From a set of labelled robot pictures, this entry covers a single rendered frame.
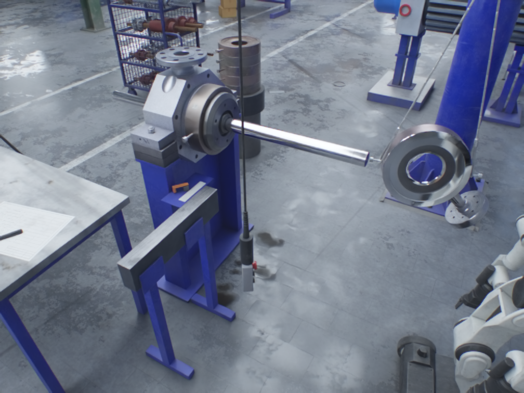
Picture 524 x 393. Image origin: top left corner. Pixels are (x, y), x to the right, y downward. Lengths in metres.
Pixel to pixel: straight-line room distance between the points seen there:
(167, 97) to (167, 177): 0.40
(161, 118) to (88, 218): 0.59
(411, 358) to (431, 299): 0.67
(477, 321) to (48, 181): 2.11
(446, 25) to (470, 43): 2.05
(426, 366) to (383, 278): 0.77
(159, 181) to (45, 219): 0.56
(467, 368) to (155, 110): 1.80
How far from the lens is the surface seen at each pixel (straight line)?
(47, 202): 2.17
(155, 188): 2.20
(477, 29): 3.10
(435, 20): 5.20
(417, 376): 2.23
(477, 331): 1.75
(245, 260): 1.36
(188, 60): 2.06
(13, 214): 2.17
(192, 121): 2.04
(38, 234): 1.98
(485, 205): 2.00
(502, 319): 1.66
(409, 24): 5.18
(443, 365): 2.33
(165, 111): 2.06
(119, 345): 2.54
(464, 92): 3.21
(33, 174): 2.43
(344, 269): 2.83
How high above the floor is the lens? 2.03
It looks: 37 degrees down
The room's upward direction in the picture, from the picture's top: straight up
